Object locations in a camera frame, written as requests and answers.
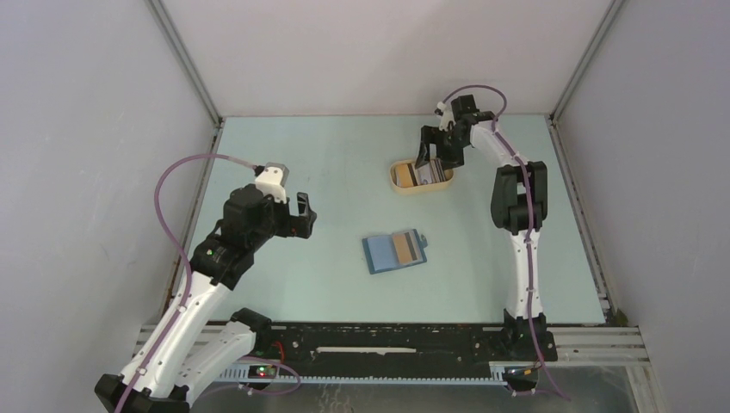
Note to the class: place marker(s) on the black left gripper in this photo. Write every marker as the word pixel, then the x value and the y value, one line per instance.
pixel 299 225

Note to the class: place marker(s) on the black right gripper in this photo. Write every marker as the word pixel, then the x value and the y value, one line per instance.
pixel 433 135

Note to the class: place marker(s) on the orange striped card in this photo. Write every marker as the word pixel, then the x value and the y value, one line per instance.
pixel 408 248

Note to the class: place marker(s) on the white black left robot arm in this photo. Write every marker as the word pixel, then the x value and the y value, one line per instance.
pixel 167 375

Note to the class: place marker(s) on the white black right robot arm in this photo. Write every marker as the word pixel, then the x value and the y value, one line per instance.
pixel 518 206

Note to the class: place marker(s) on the stack of cards in tray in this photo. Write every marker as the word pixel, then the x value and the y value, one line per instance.
pixel 431 173

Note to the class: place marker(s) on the orange card with black stripe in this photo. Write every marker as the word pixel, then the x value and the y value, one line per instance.
pixel 406 176

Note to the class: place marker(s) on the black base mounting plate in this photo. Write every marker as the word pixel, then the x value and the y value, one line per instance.
pixel 409 361

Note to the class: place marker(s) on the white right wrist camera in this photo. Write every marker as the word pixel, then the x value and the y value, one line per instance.
pixel 446 117

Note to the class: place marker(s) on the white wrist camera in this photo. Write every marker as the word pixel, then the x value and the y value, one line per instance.
pixel 446 117
pixel 271 181

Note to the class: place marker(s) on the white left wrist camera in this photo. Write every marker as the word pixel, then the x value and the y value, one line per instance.
pixel 271 181

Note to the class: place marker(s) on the grey cable duct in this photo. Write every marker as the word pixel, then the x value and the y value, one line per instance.
pixel 260 373

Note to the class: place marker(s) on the aluminium frame rail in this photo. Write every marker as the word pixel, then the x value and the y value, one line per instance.
pixel 571 346

